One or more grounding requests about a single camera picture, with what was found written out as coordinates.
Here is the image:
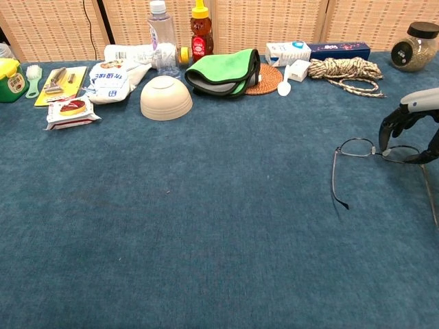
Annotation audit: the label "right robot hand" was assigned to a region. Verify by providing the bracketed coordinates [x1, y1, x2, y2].
[378, 87, 439, 164]

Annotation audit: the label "black wire-frame eyeglasses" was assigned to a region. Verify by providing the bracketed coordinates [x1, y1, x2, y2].
[331, 137, 439, 228]

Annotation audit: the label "glass jar black lid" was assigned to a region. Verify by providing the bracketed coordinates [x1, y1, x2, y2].
[390, 21, 439, 73]

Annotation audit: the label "long dark blue box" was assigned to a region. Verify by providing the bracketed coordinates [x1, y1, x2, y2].
[306, 41, 372, 62]

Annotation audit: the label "small white box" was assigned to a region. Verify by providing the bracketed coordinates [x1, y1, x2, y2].
[287, 59, 311, 83]

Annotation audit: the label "white plastic spoon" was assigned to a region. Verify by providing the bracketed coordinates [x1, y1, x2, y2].
[276, 64, 292, 97]

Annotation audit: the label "white and blue carton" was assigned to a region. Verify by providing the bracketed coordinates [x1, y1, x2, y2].
[265, 40, 312, 68]

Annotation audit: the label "round woven coaster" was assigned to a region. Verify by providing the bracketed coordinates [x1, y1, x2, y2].
[244, 63, 283, 96]

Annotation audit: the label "bamboo folding screen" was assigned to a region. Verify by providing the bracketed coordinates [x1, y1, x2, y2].
[0, 0, 439, 63]

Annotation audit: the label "green and grey cloth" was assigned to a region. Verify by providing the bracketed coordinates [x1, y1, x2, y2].
[184, 48, 261, 99]

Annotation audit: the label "honey bear bottle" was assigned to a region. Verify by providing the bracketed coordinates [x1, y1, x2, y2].
[190, 0, 214, 63]

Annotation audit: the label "clear bottle yellow cap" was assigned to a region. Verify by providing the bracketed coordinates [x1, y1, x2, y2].
[150, 42, 191, 69]

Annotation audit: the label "blue table cloth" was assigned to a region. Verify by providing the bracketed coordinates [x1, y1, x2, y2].
[0, 50, 439, 329]

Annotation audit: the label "small clear glass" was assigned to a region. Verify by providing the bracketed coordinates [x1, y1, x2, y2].
[156, 51, 182, 80]

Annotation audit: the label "beige upturned bowl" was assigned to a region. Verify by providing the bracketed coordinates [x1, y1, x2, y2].
[139, 75, 193, 121]

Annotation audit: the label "tall clear water bottle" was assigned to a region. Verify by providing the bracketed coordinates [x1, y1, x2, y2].
[147, 0, 178, 52]

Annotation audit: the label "white roll with barcode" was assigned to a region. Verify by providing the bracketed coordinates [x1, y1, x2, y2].
[104, 43, 155, 65]

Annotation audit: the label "white bag blue print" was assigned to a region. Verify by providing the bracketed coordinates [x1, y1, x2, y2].
[83, 58, 152, 105]

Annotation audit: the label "razor on yellow card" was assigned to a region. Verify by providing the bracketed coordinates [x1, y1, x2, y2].
[34, 66, 88, 108]

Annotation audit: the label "red cake snack packet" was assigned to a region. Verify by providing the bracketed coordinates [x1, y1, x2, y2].
[45, 95, 102, 131]

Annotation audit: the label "green container yellow lid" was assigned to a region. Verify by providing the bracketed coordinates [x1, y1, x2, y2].
[0, 58, 30, 103]

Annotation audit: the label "clear plastic container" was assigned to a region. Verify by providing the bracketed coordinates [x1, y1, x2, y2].
[0, 42, 16, 61]

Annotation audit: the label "coiled patterned rope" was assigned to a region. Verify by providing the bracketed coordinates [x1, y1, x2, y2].
[307, 56, 387, 99]

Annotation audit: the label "black cable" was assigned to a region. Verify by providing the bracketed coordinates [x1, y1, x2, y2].
[82, 0, 99, 61]

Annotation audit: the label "green handled white brush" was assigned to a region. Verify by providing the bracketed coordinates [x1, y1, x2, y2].
[25, 64, 43, 99]

